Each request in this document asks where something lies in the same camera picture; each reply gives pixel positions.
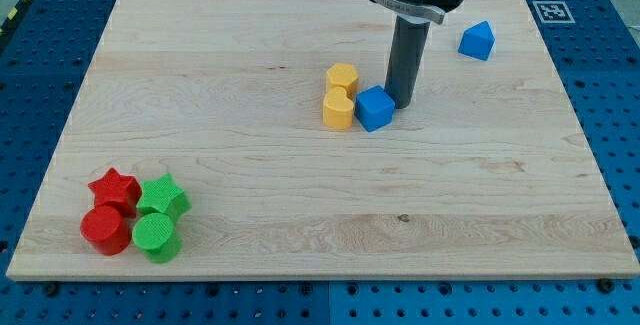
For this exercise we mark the yellow hexagon block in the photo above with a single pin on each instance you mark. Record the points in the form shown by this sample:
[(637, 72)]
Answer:
[(343, 75)]

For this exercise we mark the red star block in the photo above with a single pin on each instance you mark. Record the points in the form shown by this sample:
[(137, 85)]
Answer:
[(117, 190)]

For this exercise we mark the green cylinder block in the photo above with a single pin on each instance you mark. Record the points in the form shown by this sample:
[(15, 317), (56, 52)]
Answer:
[(156, 236)]

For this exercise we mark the blue cube block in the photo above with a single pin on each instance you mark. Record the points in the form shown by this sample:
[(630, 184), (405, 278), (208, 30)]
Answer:
[(374, 108)]

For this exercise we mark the green star block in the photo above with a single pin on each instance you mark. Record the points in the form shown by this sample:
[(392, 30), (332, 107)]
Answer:
[(164, 196)]

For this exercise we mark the yellow heart block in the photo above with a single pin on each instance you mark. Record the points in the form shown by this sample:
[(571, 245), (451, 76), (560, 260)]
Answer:
[(338, 109)]

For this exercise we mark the wooden board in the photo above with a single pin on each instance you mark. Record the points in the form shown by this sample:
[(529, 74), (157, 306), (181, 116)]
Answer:
[(487, 175)]

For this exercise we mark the white fiducial marker tag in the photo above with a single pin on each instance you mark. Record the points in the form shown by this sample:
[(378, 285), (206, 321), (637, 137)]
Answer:
[(553, 12)]

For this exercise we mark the red cylinder block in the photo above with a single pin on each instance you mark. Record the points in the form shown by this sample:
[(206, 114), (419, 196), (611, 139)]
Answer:
[(106, 230)]

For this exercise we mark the yellow black hazard tape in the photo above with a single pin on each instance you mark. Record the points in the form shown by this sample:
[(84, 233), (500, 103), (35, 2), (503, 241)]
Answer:
[(14, 17)]

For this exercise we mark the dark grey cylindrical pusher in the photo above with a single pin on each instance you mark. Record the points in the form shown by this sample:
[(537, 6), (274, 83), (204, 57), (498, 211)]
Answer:
[(407, 48)]

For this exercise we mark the blue pentagon block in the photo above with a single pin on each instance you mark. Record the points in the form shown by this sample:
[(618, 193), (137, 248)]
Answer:
[(477, 41)]

